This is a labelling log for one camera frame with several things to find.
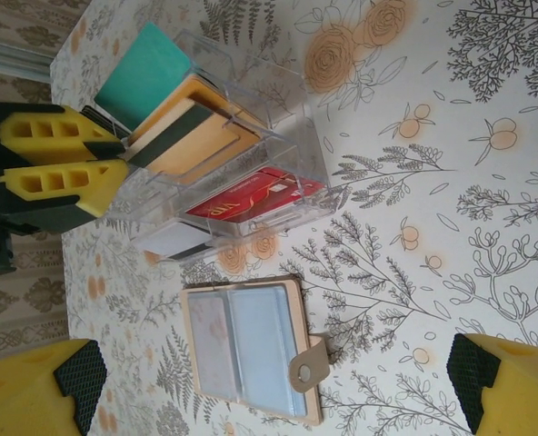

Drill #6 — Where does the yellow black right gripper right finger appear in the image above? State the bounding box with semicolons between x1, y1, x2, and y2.
447;332;538;436

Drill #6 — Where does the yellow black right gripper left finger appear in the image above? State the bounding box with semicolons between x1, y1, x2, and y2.
0;338;109;436

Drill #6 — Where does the beige card with black stripe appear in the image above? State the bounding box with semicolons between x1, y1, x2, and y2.
127;102;239;188

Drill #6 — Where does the white pink card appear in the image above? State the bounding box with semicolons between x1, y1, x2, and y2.
187;292;234;397
143;221;214;262

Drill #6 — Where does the clear acrylic card organizer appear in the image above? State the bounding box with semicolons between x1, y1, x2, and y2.
109;29;332;263

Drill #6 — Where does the beige leather card holder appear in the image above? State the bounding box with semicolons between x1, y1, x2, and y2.
179;275;332;429

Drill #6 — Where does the teal card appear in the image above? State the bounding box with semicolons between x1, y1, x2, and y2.
93;22;194;131

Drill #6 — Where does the orange card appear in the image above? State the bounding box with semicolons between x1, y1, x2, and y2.
127;74;262;154

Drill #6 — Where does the red VIP card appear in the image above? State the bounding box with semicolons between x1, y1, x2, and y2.
185;166;322;224

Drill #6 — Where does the aluminium corner post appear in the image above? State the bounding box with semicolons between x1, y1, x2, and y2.
0;35;55;78

